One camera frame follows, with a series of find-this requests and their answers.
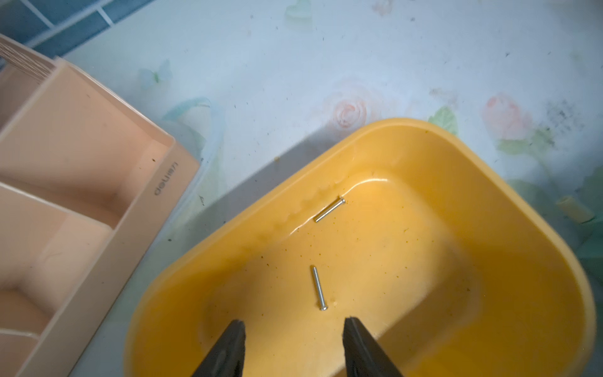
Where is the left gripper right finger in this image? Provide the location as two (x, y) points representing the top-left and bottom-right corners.
(342, 317), (403, 377)

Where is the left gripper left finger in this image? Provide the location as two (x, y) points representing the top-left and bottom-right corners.
(192, 320), (246, 377)

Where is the long silver screw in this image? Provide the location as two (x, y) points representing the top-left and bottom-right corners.
(311, 265), (328, 311)
(313, 196), (346, 222)

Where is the yellow plastic storage box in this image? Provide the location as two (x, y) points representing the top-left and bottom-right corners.
(124, 119), (596, 376)

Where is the peach desk file organizer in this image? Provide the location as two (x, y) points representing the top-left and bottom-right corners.
(1, 37), (199, 376)

